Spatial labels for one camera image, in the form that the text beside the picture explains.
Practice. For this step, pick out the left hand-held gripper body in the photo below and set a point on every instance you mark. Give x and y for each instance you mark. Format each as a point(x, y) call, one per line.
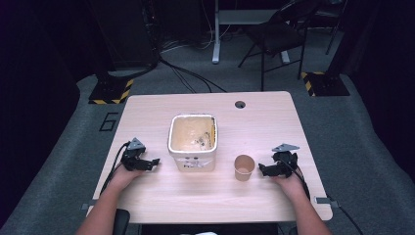
point(134, 150)

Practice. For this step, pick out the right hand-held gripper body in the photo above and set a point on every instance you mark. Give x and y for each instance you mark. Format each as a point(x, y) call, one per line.
point(286, 158)

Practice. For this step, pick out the brown paper cup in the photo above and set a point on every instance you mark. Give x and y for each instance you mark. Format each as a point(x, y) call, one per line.
point(244, 167)

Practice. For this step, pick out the white square plastic bin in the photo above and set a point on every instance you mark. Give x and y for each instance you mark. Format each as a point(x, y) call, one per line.
point(192, 142)

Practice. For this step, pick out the person's left hand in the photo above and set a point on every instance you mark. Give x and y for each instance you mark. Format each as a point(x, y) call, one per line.
point(123, 178)

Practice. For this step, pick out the person's right hand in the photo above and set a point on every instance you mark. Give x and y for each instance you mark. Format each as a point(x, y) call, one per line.
point(291, 186)

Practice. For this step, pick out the grey table clamp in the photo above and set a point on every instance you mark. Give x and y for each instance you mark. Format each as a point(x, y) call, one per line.
point(86, 206)
point(326, 200)

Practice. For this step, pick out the black chair armrest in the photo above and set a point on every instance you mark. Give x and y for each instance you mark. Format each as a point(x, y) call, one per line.
point(121, 222)

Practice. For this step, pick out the black yellow striped stand base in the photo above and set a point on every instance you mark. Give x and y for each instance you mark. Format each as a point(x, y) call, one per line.
point(323, 84)
point(111, 91)

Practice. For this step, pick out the black equipment cabinet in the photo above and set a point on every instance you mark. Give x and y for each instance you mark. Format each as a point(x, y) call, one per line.
point(125, 32)

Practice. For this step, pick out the black folding chair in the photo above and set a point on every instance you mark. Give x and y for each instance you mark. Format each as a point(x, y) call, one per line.
point(277, 36)

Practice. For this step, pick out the black stand post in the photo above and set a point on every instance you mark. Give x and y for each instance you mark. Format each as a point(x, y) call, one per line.
point(341, 36)

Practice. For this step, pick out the white metal desk frame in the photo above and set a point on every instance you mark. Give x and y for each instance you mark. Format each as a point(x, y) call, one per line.
point(225, 19)

